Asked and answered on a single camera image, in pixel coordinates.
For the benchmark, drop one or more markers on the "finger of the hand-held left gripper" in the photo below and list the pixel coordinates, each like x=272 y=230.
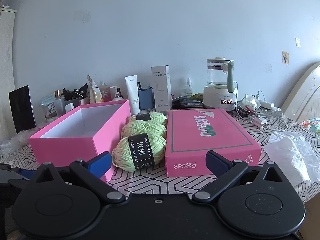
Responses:
x=24 y=174

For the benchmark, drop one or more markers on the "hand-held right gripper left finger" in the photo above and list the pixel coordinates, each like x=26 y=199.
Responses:
x=99 y=164

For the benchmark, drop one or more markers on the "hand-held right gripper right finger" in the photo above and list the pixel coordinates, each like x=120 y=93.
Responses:
x=218 y=164

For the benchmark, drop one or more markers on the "green yarn ball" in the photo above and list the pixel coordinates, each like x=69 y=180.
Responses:
x=157 y=116
x=140 y=127
x=123 y=155

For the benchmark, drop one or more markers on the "pink SKSOO box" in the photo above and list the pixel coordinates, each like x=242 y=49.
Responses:
x=200 y=143

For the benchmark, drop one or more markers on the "pink cardboard box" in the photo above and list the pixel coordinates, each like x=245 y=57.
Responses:
x=62 y=151

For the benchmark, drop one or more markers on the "geometric patterned desktop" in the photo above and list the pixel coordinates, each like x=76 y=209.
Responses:
x=150 y=185

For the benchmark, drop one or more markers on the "clear plastic wrap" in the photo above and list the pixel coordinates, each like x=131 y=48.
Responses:
x=12 y=142

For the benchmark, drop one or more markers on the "black hairbrush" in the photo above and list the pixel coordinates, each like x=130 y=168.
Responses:
x=243 y=111

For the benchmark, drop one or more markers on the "white plug charger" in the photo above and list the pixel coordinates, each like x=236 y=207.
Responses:
x=260 y=122

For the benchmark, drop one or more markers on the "black tablet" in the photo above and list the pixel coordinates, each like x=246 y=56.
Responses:
x=22 y=110

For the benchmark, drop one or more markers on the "white kettle base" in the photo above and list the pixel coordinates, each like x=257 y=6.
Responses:
x=212 y=97

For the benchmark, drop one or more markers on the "dark flat tray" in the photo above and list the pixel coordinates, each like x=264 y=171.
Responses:
x=185 y=103

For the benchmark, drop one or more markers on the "white pump bottle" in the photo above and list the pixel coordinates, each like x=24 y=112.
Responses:
x=116 y=96

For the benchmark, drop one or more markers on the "white round device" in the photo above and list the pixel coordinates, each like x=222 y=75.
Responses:
x=250 y=101

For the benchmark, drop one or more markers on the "pink perfume bottle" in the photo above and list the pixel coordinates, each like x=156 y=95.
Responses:
x=105 y=93

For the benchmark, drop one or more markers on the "yellow-green packet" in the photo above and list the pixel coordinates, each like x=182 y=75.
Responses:
x=196 y=96

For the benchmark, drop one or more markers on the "clear bottle with copper cap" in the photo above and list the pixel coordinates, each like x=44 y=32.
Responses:
x=59 y=105

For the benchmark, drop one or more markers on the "face mask pack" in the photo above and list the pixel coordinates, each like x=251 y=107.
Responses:
x=48 y=106

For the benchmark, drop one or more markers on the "white tissue paper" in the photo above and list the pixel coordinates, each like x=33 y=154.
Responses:
x=292 y=155

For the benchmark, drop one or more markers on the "black hair clip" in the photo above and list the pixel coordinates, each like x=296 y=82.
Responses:
x=75 y=92

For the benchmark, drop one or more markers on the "white cosmetic tube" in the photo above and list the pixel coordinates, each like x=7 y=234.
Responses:
x=132 y=95

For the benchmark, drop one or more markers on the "white power strip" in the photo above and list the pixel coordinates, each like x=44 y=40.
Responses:
x=267 y=104

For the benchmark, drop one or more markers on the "blue pen holder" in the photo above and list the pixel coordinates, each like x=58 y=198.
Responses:
x=145 y=100

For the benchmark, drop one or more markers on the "clear spray bottle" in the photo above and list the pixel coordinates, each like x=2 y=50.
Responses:
x=189 y=90

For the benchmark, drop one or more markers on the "tall white carton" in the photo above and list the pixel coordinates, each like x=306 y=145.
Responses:
x=161 y=90

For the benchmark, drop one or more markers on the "colourful floral blanket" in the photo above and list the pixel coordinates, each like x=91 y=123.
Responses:
x=311 y=126

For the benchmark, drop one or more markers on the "white cabinet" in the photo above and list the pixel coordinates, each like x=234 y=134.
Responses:
x=6 y=67

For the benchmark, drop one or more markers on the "brown cardboard box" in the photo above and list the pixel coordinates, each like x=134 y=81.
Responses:
x=311 y=220

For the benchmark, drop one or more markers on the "beige bed headboard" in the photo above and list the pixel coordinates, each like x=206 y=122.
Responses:
x=303 y=92

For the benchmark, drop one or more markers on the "white wall sticker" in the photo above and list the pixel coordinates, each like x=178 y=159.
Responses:
x=297 y=42

